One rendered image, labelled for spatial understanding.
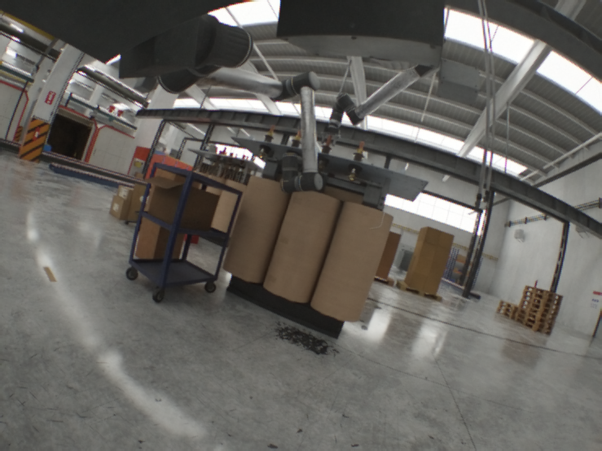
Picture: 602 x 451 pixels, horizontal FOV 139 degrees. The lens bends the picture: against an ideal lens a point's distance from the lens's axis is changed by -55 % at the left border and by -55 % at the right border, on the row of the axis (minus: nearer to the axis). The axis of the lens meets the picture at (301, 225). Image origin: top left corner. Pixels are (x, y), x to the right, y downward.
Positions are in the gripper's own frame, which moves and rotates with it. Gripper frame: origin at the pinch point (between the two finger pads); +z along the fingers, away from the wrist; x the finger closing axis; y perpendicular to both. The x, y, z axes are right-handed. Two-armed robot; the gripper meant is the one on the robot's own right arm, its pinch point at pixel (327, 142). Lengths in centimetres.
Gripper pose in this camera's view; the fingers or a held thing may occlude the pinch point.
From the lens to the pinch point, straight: 205.5
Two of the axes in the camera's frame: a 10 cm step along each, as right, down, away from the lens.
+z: -3.1, 9.5, 0.0
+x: 9.0, 2.9, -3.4
